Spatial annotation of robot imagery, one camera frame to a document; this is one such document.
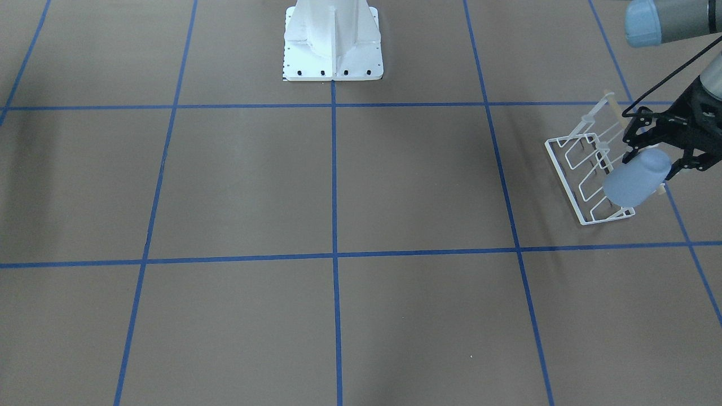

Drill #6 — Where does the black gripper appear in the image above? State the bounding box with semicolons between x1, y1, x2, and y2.
622;85;721;182

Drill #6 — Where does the light blue plastic cup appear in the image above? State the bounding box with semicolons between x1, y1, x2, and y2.
602;148;671;208

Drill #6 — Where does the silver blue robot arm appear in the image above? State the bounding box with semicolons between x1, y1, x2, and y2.
622;1;721;180

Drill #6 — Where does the black camera cable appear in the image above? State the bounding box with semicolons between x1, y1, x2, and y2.
620;35;722;116

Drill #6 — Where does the white wire cup holder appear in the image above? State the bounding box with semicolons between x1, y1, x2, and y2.
544;90;635;226

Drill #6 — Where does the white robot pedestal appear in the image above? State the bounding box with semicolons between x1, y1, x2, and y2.
282;1;384;82

